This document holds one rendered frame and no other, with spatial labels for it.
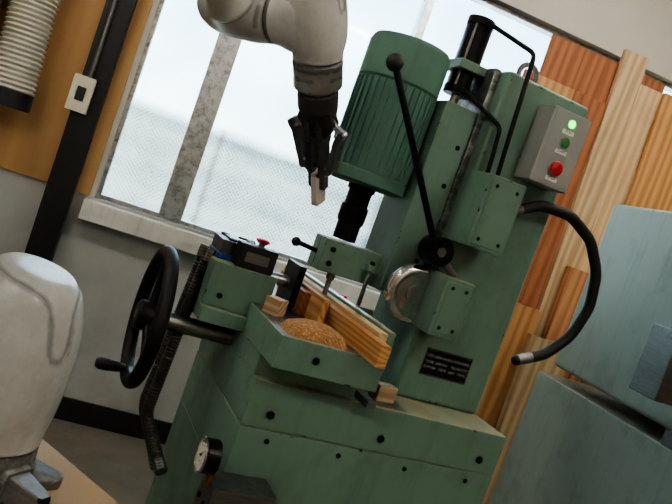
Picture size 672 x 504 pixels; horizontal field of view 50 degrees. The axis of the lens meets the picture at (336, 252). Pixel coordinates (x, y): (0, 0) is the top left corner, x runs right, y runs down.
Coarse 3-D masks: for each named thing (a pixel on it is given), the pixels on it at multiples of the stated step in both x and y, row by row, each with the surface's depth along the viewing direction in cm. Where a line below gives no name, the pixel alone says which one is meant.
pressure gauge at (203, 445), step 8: (200, 440) 126; (208, 440) 123; (216, 440) 124; (200, 448) 125; (208, 448) 121; (216, 448) 122; (200, 456) 124; (208, 456) 121; (216, 456) 122; (200, 464) 122; (208, 464) 121; (216, 464) 121; (200, 472) 122; (208, 472) 122; (208, 480) 124
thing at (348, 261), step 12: (324, 240) 150; (336, 240) 150; (312, 252) 154; (324, 252) 149; (336, 252) 150; (348, 252) 151; (360, 252) 152; (372, 252) 153; (312, 264) 152; (324, 264) 149; (336, 264) 150; (348, 264) 151; (360, 264) 152; (348, 276) 152; (360, 276) 153; (372, 276) 154
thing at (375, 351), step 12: (336, 312) 144; (336, 324) 142; (348, 324) 137; (348, 336) 136; (360, 336) 131; (372, 336) 129; (360, 348) 130; (372, 348) 126; (384, 348) 123; (372, 360) 125; (384, 360) 124
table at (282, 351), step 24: (216, 312) 140; (264, 312) 138; (288, 312) 147; (264, 336) 131; (288, 336) 124; (288, 360) 124; (312, 360) 126; (336, 360) 128; (360, 360) 129; (360, 384) 130
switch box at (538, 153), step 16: (544, 112) 149; (560, 112) 146; (544, 128) 147; (560, 128) 147; (576, 128) 148; (528, 144) 150; (544, 144) 147; (576, 144) 149; (528, 160) 149; (544, 160) 147; (560, 160) 149; (576, 160) 150; (528, 176) 147; (544, 176) 148; (560, 176) 149; (560, 192) 151
